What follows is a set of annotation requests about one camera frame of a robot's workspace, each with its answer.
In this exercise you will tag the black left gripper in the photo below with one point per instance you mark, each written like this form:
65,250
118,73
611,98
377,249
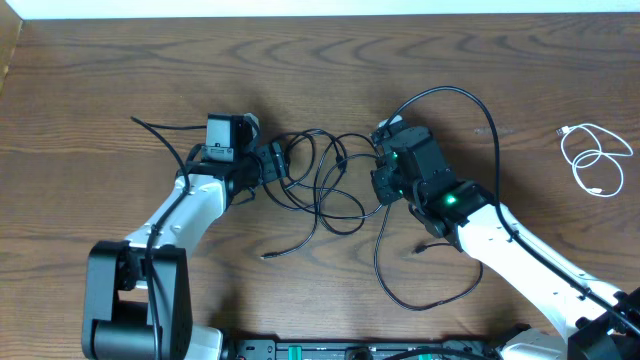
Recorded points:
274,162

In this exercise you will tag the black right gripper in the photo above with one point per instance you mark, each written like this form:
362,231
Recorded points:
384,193

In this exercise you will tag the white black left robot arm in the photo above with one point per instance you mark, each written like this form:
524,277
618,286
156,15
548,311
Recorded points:
137,296

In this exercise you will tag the light wooden side board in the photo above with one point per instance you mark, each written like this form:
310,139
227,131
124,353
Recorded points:
10,29

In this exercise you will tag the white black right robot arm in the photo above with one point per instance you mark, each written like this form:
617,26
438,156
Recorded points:
593,319

